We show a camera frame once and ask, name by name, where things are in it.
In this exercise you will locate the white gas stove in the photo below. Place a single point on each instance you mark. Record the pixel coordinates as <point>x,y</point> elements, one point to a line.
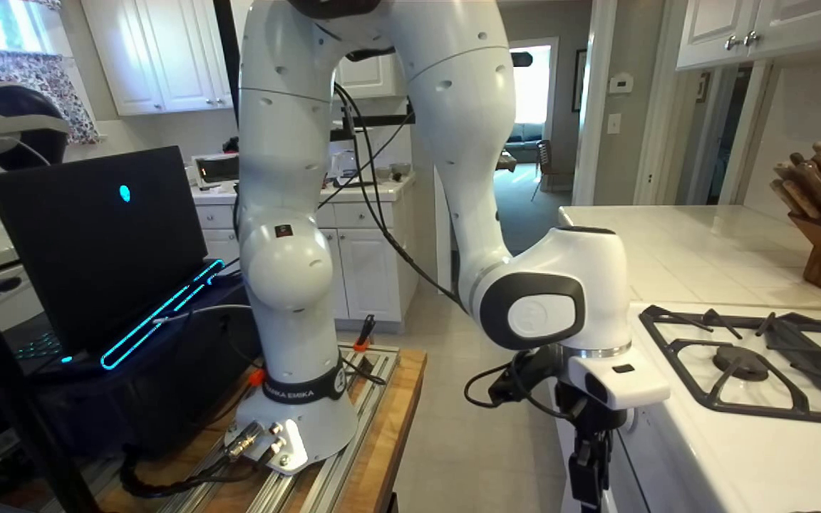
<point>742,422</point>

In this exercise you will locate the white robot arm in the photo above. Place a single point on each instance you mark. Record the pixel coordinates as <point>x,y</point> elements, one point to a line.
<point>560,306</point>

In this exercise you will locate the front black burner grate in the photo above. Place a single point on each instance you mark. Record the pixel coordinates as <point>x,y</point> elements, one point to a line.
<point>753,366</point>

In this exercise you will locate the black laptop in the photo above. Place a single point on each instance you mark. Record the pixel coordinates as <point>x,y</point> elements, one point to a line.
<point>111,245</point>

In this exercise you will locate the white kitchen cabinets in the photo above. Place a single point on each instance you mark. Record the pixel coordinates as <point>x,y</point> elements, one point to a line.
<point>307,244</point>

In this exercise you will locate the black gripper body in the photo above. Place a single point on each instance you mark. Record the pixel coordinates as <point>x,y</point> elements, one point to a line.
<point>590,460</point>

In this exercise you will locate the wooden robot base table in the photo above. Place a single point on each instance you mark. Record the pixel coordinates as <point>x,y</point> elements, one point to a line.
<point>239,473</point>

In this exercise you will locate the black tripod pole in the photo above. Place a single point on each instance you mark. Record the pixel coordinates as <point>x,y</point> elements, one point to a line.
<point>41,439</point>

